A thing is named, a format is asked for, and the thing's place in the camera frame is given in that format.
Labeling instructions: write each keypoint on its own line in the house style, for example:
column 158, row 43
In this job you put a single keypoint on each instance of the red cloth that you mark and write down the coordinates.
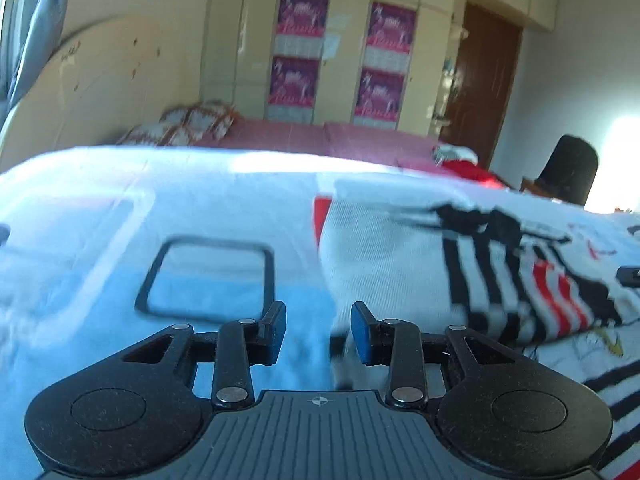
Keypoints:
column 467, row 170

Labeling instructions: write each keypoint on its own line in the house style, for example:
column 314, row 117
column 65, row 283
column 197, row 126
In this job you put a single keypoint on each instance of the checked pillow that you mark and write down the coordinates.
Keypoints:
column 150, row 135
column 200, row 119

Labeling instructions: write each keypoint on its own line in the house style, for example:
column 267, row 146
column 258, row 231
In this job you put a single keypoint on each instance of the cream wardrobe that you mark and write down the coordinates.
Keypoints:
column 345, row 45

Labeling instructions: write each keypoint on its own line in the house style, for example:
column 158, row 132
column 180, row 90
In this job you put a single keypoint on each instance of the white cloth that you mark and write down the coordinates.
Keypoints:
column 452, row 152

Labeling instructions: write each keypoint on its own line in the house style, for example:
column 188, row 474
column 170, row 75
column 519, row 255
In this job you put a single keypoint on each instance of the patterned blue bed blanket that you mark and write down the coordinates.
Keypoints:
column 100, row 240

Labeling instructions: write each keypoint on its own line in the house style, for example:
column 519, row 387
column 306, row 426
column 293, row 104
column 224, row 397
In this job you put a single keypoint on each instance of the brown wooden door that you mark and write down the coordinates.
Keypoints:
column 482, row 85

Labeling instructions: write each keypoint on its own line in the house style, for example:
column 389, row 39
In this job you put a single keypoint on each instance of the striped small shirt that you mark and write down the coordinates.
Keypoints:
column 400, row 255

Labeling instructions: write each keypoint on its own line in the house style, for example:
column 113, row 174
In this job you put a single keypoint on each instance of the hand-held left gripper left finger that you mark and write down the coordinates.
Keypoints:
column 275, row 329

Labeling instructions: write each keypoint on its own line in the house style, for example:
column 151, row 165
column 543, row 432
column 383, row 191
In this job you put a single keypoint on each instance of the cream headboard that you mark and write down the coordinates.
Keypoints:
column 110, row 80

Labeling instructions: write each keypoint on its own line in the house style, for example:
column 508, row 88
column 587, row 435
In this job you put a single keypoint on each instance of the purple wall poster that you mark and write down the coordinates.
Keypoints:
column 294, row 85
column 302, row 12
column 378, row 97
column 392, row 27

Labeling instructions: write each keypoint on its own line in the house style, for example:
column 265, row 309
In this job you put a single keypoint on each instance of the blue curtain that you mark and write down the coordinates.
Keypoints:
column 42, row 25

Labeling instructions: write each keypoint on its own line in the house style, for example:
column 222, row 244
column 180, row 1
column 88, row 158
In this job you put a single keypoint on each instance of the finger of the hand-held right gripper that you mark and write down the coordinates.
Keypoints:
column 629, row 276

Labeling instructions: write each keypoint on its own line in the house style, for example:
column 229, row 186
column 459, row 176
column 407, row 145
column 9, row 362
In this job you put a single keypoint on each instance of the black chair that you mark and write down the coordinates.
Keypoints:
column 570, row 170

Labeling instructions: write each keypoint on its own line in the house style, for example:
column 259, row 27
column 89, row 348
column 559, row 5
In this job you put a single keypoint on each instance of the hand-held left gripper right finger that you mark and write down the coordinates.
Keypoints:
column 361, row 334

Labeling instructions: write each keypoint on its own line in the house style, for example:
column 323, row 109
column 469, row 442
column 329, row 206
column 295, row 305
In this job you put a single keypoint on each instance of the pink bedsheet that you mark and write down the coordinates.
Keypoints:
column 310, row 140

